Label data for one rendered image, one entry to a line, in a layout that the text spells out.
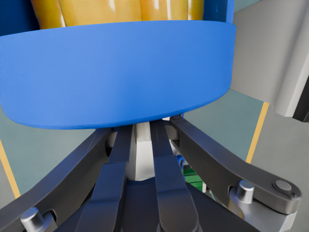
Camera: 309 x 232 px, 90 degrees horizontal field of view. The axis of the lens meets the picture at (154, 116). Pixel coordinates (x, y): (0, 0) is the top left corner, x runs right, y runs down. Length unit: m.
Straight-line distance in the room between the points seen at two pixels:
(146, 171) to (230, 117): 1.26
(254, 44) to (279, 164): 1.84
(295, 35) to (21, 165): 2.12
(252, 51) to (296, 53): 0.18
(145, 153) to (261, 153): 1.73
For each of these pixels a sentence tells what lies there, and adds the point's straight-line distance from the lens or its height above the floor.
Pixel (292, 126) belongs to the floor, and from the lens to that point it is 2.13.
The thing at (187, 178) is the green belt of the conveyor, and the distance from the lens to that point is 0.63.
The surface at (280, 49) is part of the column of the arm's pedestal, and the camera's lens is 0.56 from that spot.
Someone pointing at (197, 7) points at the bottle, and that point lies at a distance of 0.26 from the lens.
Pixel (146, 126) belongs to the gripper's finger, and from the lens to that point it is 0.15.
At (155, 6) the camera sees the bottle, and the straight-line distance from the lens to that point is 0.19.
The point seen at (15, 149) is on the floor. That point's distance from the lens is 1.97.
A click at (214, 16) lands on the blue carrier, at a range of 0.27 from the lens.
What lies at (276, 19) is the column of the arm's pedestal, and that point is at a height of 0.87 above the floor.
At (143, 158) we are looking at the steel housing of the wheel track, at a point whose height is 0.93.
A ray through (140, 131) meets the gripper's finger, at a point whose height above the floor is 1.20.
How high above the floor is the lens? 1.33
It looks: 68 degrees down
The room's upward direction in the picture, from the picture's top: 168 degrees clockwise
